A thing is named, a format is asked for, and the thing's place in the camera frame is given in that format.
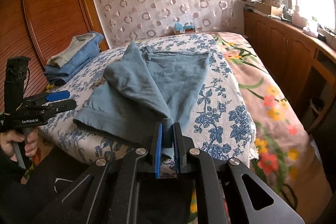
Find small cardboard box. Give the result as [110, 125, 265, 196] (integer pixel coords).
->
[172, 25, 196, 35]

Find blue floral bed sheet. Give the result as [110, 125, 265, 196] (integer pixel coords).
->
[37, 32, 256, 180]

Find stack of papers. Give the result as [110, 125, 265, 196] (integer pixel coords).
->
[241, 0, 266, 12]

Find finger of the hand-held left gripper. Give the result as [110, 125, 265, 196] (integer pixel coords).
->
[26, 99, 77, 116]
[24, 91, 71, 107]

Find person's black trousers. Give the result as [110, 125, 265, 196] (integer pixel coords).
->
[0, 145, 126, 224]

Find dark grey cloth garment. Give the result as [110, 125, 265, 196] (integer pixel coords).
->
[73, 40, 210, 164]

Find person's left hand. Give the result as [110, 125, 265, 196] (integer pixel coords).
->
[0, 131, 38, 161]

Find pink floral bedspread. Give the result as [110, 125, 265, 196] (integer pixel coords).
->
[189, 31, 334, 224]

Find folded blue jeans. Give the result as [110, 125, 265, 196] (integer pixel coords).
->
[43, 31, 105, 85]

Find wooden wardrobe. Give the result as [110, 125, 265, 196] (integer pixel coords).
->
[0, 0, 109, 114]

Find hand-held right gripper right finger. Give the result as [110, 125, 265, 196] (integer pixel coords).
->
[172, 122, 306, 224]

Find white crumpled cloth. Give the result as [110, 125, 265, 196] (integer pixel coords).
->
[303, 17, 320, 36]

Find folded grey-green pants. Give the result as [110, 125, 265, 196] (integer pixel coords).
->
[47, 35, 91, 68]

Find wooden cabinet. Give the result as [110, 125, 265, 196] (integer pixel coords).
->
[243, 10, 336, 135]

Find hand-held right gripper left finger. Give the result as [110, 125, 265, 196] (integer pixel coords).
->
[33, 122, 164, 224]

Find open cardboard box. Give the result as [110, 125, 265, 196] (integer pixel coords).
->
[256, 1, 283, 17]

